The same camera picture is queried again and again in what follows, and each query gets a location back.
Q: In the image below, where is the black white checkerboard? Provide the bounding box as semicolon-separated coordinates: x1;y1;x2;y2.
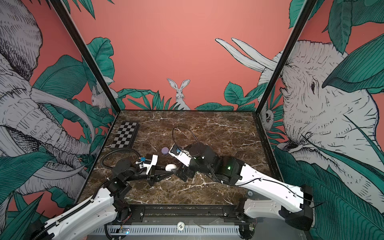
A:
111;122;140;149

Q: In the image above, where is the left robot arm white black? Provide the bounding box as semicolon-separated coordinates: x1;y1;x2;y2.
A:
24;148;177;240

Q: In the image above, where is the black mounting rail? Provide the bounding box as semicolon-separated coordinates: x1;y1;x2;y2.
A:
119;204;301;224

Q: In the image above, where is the purple earbud charging case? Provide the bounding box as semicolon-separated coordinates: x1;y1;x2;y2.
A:
161;147;169;155

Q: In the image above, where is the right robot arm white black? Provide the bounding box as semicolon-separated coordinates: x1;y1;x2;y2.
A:
169;140;314;231

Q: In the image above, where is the white slotted cable duct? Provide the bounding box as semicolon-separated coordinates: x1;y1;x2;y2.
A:
108;225;240;236

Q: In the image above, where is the poker chip on duct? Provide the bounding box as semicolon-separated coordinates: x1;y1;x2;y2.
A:
177;222;186;232

